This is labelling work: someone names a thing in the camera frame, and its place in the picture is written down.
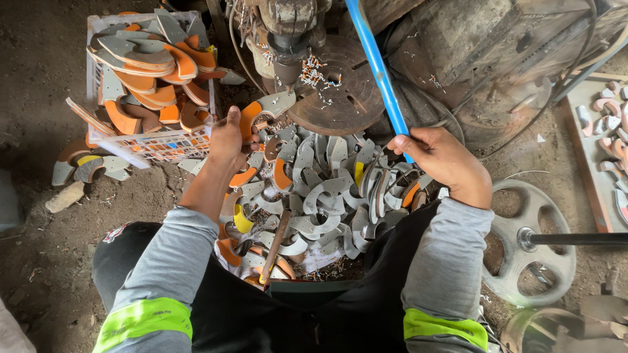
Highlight grey brown curved floor piece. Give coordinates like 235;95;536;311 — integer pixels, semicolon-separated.
51;141;92;187

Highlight blue lever handle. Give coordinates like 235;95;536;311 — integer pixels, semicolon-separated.
345;0;416;164

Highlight orange grey curved sole piece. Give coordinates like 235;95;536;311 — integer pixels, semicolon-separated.
239;90;297;144

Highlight dark green box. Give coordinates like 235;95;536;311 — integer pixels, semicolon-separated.
266;278;360;311

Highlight person's black trousers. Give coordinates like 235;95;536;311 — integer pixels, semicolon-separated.
92;198;442;353

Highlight yellow grey curved floor piece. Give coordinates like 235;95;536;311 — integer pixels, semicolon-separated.
74;154;131;184

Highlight heap of grey curved pieces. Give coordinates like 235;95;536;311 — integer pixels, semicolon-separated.
177;123;440;286

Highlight grey metal frame bar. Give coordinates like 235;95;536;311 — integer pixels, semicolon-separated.
553;42;628;104

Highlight brown wooden stick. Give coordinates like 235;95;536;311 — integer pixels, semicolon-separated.
259;210;293;285

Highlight white plastic crate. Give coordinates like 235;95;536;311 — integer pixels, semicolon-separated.
86;10;219;170

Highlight rusty metal parts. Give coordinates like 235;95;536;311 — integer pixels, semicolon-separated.
499;267;628;353

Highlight pile of orange curved pieces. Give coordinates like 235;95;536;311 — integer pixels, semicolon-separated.
88;9;246;135

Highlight black metal shaft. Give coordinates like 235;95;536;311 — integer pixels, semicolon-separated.
517;227;628;253

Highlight rusty drill press head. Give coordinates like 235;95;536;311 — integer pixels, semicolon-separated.
228;0;335;95

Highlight white sack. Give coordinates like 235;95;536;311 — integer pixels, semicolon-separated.
0;298;38;353

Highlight grey machine housing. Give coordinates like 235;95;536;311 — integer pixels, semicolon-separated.
363;0;628;152

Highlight thin grey cable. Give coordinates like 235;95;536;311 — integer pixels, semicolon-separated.
228;4;268;97

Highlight person's left hand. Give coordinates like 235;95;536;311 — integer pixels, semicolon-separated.
208;105;262;173

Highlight round rusty drill table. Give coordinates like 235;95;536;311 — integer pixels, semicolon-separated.
287;34;389;137

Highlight pale stone chunk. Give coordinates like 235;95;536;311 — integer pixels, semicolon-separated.
45;181;85;214

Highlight tray of pink curved pieces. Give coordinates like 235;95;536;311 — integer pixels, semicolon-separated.
561;78;628;234

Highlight grey spoked metal wheel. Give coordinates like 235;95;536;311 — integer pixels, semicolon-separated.
482;179;578;308

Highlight person's right hand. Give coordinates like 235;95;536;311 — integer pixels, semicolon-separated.
387;126;493;197

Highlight black cable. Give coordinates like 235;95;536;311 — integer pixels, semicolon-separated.
478;0;599;160

